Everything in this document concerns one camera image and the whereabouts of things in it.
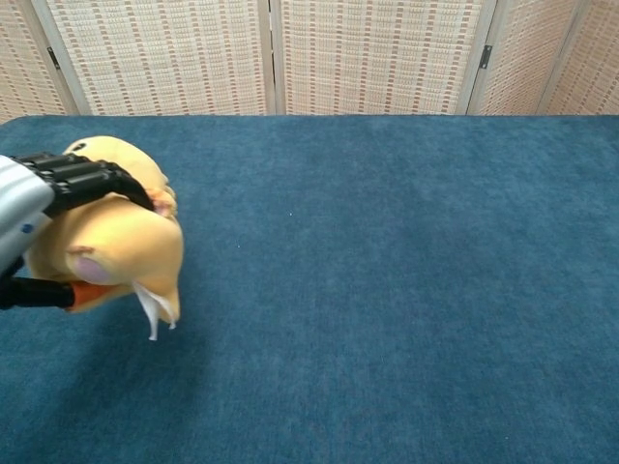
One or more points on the yellow plush duck toy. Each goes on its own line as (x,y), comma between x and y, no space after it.
(135,241)

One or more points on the blue carpet table mat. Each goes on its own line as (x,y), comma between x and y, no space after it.
(362,290)

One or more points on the woven bamboo screen panel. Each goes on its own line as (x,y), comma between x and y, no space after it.
(527,53)
(164,53)
(24,53)
(382,53)
(587,63)

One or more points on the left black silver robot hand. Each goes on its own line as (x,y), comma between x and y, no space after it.
(29,193)

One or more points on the black screen hinge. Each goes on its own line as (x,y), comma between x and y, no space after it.
(486,56)
(50,56)

